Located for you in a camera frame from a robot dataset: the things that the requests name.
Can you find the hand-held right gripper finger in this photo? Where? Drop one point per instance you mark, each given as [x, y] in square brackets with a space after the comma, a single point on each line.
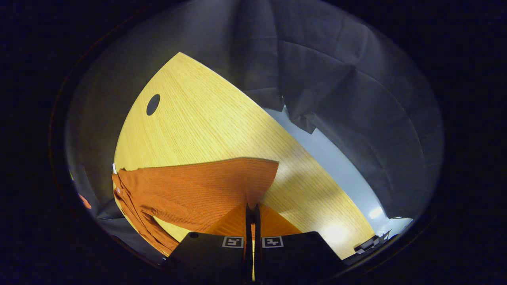
[257, 237]
[249, 237]

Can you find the orange button-up garment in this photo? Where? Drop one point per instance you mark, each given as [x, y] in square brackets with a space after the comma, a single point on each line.
[190, 190]

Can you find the black backdrop cloth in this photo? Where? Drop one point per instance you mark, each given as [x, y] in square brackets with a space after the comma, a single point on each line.
[336, 99]

